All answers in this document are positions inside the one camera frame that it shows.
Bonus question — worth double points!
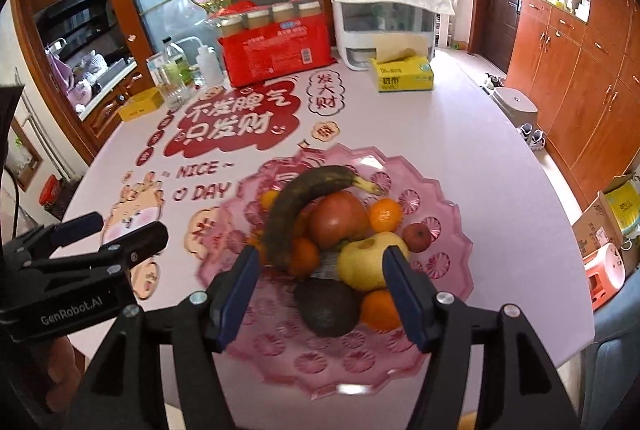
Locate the small yellow orange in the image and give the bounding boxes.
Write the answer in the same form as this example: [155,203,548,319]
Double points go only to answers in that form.
[246,230,269,265]
[259,190,279,211]

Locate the large orange front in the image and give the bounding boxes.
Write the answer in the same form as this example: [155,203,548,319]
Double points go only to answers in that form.
[360,289,401,332]

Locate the red date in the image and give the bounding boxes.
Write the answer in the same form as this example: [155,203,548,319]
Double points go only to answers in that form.
[401,222,433,254]

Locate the overripe brown banana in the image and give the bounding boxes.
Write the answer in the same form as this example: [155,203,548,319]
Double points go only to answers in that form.
[262,165,384,271]

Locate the dark avocado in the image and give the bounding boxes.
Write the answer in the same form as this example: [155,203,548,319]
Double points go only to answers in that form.
[293,277,361,338]

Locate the yellow pear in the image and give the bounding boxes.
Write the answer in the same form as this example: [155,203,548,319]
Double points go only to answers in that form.
[337,232,409,293]

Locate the red apple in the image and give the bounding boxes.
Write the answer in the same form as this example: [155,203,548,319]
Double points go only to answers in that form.
[310,191,370,250]

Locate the person left hand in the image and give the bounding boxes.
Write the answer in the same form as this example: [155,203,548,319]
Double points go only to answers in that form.
[47,337,81,413]

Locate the blue sofa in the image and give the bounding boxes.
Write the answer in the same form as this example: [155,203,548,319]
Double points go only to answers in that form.
[580,271,639,429]

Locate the yellow box left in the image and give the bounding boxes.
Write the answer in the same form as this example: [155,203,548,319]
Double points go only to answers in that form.
[118,87,164,121]

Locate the white orange stool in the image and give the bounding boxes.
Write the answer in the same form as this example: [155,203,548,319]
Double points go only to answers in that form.
[582,243,626,311]

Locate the pink plastic fruit tray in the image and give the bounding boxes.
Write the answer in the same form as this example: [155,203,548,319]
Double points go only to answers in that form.
[195,143,475,401]

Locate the clear drinking glass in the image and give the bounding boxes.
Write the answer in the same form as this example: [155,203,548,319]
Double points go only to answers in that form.
[146,53,190,109]

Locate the cardboard box on floor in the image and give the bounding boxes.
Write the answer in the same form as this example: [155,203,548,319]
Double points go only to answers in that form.
[572,173,639,276]

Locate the clear plastic bottle green label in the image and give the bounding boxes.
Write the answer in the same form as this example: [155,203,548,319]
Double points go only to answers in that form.
[163,37,194,87]

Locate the white squeeze bottle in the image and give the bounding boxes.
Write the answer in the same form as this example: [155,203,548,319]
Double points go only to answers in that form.
[196,45,224,87]

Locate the kitchen counter cabinet left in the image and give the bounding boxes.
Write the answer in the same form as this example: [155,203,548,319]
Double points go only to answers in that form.
[10,0,151,163]

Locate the red paper cup package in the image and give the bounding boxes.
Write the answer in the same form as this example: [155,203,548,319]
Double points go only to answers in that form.
[209,0,333,88]

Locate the grey floor scale stool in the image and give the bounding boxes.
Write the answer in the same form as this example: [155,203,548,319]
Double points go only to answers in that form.
[491,87,538,127]

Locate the white dispenser appliance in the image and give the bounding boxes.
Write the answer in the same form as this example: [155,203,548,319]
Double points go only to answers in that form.
[331,0,441,71]

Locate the yellow tissue box right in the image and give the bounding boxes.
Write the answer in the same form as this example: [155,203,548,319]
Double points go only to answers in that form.
[369,56,434,92]

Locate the wooden cabinet right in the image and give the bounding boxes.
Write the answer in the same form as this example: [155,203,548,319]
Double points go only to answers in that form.
[506,0,639,207]

